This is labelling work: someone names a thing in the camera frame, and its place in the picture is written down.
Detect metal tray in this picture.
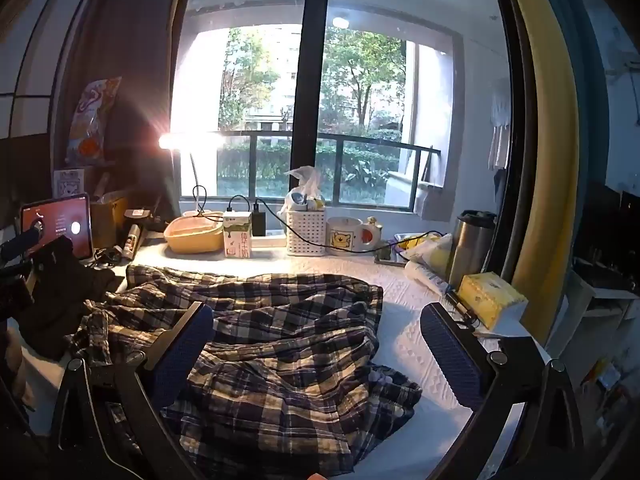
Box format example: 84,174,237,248
375,232,418,267

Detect green white milk carton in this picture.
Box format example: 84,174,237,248
222,210,253,260

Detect black cloth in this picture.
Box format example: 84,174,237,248
17,236,118,358

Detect white plastic basket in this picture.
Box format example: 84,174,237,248
285,208,327,256

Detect white wipes pack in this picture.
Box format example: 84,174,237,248
403,260,453,297

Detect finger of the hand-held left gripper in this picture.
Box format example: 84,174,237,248
0,222,45,265

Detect yellow lunch container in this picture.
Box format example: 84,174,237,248
164,214,224,254

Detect white shelf unit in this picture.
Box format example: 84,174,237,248
545,255,640,366

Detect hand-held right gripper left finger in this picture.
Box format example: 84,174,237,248
50,302,216,480

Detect white mug with bear print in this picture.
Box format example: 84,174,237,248
326,217,382,257

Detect clear plastic bag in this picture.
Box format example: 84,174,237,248
284,165,322,197

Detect tablet with red screen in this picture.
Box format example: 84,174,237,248
20,192,94,262

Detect plaid pants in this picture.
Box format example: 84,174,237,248
67,262,423,480

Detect hanging white clothes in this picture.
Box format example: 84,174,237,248
488,87,514,172

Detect black cable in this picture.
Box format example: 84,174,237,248
227,194,446,257

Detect colourful wall poster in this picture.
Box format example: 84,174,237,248
66,76,123,167

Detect black balcony railing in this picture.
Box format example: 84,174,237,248
217,130,434,207

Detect yellow tissue pack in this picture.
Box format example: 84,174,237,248
457,272,529,332

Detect desk lamp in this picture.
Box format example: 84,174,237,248
157,130,211,217

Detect steel tumbler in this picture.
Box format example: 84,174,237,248
446,209,497,290

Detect yellow curtain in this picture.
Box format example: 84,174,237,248
500,0,582,307

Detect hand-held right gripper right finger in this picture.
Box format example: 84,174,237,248
420,302,586,480

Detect black flat box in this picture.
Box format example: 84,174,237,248
442,290,479,332

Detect small brown bottle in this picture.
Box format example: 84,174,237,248
125,225,144,262

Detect cardboard box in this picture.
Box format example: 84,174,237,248
90,195,132,249

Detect white yellow printed bag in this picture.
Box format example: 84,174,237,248
402,234,454,274

